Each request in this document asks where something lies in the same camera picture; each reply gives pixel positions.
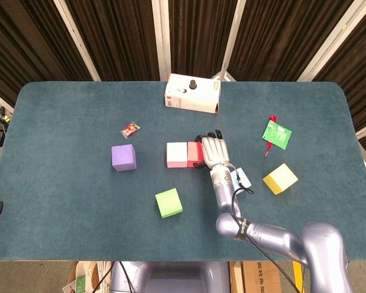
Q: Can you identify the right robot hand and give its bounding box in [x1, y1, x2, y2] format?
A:
[192, 129, 232, 170]

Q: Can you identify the red foam cube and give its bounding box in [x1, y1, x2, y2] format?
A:
[187, 140, 207, 168]

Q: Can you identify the yellow foam cube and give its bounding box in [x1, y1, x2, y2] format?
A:
[262, 163, 299, 195]

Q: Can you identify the purple foam cube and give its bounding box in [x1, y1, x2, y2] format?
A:
[111, 144, 138, 172]

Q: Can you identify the pink foam cube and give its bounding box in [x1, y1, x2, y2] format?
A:
[166, 142, 189, 169]

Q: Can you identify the light blue foam cube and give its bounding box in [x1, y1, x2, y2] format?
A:
[230, 167, 253, 189]

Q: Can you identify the small red ribbon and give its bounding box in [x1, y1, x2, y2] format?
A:
[264, 115, 278, 157]

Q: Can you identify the white cardboard box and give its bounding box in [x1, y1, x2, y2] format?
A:
[164, 73, 222, 115]

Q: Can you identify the green sachet packet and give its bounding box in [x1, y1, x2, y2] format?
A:
[262, 120, 293, 150]

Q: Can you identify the teal felt table cover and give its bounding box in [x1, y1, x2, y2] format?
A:
[0, 81, 366, 262]

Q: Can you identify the green foam cube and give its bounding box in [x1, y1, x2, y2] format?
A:
[154, 187, 184, 219]

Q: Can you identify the white tripod stand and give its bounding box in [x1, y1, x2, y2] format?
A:
[210, 62, 236, 82]

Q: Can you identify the red candy wrapper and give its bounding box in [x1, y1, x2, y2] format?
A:
[120, 121, 141, 140]

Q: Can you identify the white paper bag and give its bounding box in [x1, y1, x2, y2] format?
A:
[62, 261, 113, 293]

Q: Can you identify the wooden plank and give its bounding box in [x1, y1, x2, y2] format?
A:
[229, 261, 244, 293]

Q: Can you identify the grey robot torso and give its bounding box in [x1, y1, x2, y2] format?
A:
[109, 261, 232, 293]

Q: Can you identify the brown cardboard box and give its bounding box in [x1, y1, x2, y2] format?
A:
[241, 261, 283, 293]

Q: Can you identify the yellow strip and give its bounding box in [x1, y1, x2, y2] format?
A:
[292, 261, 303, 293]

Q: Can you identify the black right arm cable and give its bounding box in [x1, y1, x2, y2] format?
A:
[231, 170, 296, 293]

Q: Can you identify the black torso cable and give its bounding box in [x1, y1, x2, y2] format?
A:
[118, 261, 134, 293]

